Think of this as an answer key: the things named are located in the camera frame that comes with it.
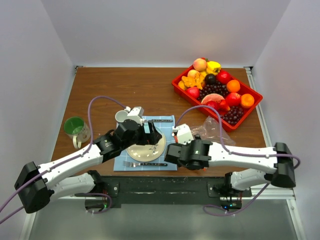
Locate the watermelon slice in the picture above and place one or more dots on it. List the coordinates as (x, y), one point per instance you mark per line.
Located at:
(213, 97)

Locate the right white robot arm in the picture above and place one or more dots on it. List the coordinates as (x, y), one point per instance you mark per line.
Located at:
(268, 165)

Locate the purple grape bunch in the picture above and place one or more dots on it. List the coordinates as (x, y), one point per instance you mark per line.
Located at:
(217, 88)
(233, 115)

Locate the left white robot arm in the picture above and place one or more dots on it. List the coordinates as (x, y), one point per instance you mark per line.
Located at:
(35, 183)

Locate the red apple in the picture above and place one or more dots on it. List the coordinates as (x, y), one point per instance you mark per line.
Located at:
(233, 99)
(194, 92)
(223, 77)

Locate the yellow bell pepper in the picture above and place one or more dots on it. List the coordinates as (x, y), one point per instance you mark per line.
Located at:
(213, 67)

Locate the green floral mug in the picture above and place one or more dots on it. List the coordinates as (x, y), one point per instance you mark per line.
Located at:
(77, 130)

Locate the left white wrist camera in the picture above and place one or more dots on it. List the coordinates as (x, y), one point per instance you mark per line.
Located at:
(135, 114)

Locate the lower purple grape bunch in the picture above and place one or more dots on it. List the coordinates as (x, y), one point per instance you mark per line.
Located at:
(233, 115)

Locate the small grey cup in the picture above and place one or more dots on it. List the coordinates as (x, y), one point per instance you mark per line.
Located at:
(121, 116)

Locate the cream and teal plate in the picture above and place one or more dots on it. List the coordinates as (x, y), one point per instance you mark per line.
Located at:
(148, 153)

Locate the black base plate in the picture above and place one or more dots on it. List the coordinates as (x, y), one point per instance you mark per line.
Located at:
(162, 190)

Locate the orange fruit back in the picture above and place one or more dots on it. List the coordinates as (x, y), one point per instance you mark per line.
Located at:
(233, 86)

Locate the aluminium frame rail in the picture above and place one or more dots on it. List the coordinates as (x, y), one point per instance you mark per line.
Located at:
(275, 193)

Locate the metal fork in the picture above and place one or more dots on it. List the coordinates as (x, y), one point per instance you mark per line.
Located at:
(143, 164)

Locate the blue checked placemat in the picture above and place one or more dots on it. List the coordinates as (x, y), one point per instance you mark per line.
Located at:
(166, 128)

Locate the upper purple grape bunch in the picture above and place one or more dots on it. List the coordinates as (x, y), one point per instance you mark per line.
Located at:
(217, 88)

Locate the clear zip top bag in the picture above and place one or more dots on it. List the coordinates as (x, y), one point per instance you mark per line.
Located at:
(210, 130)

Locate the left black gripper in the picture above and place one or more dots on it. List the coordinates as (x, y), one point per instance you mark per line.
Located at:
(149, 138)

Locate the orange fruit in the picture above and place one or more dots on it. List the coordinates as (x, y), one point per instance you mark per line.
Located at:
(247, 101)
(233, 86)

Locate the red apple back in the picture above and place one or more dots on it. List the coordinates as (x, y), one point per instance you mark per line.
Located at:
(223, 77)

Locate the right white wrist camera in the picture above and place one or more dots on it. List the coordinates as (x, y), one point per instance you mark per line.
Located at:
(182, 134)

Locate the strawberry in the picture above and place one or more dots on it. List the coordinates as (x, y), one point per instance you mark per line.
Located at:
(223, 106)

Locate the orange fruit right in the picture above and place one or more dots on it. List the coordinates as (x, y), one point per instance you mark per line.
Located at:
(247, 101)

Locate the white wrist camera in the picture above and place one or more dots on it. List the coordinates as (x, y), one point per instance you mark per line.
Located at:
(182, 134)
(135, 114)

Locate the metal spoon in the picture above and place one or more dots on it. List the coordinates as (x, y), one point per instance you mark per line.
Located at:
(160, 120)

